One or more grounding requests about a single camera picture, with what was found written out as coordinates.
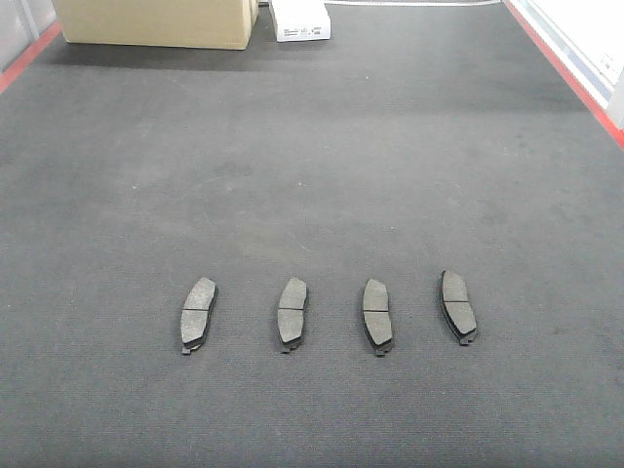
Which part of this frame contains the white small box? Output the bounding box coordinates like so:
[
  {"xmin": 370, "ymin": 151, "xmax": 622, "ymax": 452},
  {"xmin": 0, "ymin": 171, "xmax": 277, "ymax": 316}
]
[{"xmin": 269, "ymin": 0, "xmax": 332, "ymax": 43}]

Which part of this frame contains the cardboard box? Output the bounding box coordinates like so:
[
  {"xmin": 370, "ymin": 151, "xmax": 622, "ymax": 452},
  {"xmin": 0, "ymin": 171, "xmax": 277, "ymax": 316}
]
[{"xmin": 53, "ymin": 0, "xmax": 258, "ymax": 50}]

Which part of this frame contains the grey brake pad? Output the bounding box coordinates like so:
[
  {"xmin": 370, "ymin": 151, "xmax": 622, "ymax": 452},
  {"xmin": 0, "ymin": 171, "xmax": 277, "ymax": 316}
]
[
  {"xmin": 440, "ymin": 270, "xmax": 478, "ymax": 346},
  {"xmin": 277, "ymin": 277, "xmax": 308, "ymax": 354},
  {"xmin": 362, "ymin": 278, "xmax": 393, "ymax": 357},
  {"xmin": 180, "ymin": 277, "xmax": 218, "ymax": 355}
]

